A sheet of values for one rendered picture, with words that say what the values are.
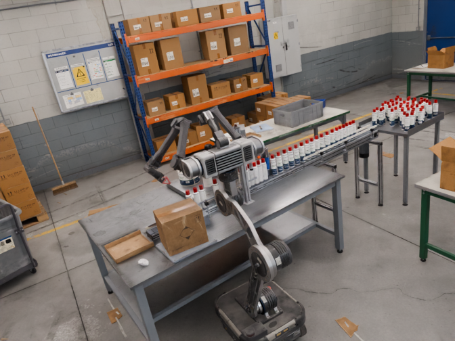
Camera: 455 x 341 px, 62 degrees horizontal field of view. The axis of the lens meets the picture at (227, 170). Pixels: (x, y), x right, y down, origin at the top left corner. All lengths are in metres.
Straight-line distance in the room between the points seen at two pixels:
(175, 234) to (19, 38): 5.17
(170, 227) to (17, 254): 2.43
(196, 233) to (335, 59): 7.91
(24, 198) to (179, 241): 3.66
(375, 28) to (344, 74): 1.48
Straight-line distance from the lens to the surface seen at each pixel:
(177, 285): 3.55
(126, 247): 3.07
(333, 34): 10.02
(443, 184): 3.50
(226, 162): 2.54
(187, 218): 2.68
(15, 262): 4.78
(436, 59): 8.30
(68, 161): 7.48
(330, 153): 4.05
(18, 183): 5.98
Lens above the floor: 2.34
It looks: 22 degrees down
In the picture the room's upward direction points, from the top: 10 degrees counter-clockwise
